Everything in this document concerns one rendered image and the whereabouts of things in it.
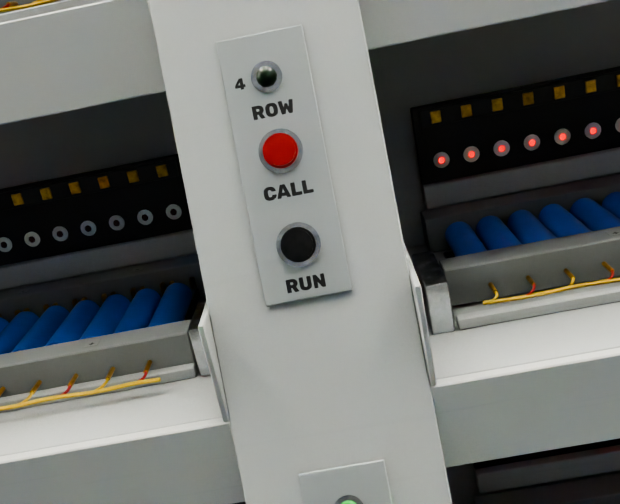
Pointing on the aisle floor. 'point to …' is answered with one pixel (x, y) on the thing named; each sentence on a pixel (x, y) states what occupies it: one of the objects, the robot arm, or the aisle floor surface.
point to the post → (412, 357)
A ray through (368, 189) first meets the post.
